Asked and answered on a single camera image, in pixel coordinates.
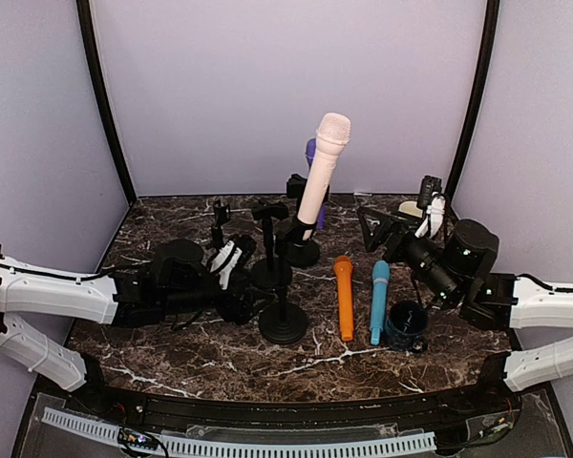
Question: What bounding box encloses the white slotted cable duct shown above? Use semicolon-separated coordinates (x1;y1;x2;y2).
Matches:
41;407;437;457

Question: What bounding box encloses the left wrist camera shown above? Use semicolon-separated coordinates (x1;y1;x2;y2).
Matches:
208;235;257;290

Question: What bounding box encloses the black front rail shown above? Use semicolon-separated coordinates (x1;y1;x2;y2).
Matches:
68;385;521;431

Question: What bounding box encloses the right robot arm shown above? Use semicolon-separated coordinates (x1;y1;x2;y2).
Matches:
357;207;573;414

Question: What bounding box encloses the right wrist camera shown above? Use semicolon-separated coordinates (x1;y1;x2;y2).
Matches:
414;175;453;239

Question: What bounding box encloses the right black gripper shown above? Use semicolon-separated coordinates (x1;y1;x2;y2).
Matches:
357;205;460;305

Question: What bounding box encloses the purple microphone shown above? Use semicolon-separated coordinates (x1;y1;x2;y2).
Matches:
305;138;326;230

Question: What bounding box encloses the white ribbed mug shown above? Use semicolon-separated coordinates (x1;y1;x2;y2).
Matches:
398;200;423;219

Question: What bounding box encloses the blue microphone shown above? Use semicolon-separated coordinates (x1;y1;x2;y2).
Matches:
370;260;391;345

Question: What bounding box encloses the black frame post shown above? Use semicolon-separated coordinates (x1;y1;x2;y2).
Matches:
75;0;138;206
445;0;500;200

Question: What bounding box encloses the black stand of pink microphone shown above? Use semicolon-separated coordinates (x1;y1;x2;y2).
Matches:
259;217;314;345

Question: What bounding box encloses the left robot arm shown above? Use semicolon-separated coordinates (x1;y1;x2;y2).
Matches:
0;236;274;416

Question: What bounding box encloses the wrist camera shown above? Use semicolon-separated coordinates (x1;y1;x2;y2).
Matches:
414;175;453;239
208;235;257;290

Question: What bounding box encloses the orange microphone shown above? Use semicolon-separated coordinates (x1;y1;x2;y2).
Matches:
333;256;354;342

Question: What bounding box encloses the black stand of orange microphone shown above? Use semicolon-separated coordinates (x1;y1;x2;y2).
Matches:
250;199;288;291

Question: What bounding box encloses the left black frame post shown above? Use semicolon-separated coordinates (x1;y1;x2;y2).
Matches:
75;0;138;206

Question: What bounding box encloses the pink microphone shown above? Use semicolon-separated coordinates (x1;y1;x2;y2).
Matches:
297;113;351;224

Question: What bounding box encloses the right black frame post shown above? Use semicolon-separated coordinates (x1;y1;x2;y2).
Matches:
445;0;500;200

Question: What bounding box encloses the dark blue mug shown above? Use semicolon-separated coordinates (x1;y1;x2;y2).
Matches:
384;301;429;353

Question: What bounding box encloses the black stand of purple microphone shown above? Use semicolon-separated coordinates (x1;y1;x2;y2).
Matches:
284;174;322;268

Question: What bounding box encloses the black stand of blue microphone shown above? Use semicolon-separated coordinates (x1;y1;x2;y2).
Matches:
211;199;231;249

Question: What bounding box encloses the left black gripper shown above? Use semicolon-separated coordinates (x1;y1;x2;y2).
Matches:
161;271;275;325

